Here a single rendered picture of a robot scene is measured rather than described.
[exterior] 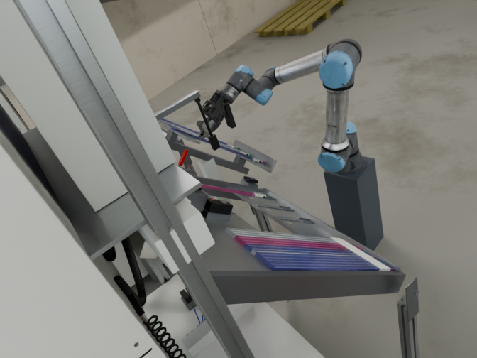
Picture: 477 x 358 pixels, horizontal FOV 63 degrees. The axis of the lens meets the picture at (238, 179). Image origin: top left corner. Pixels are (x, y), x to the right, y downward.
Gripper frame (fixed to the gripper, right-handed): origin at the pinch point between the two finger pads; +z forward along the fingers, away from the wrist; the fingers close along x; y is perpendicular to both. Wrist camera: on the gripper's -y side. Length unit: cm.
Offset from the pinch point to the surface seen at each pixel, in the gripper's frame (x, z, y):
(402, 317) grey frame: 96, 13, -35
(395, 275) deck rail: 95, 4, -18
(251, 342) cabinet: 72, 47, -14
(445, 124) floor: -2, -118, -162
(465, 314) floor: 90, -5, -107
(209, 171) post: 3.1, 10.7, -11.9
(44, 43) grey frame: 100, 11, 85
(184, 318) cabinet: 47, 58, -8
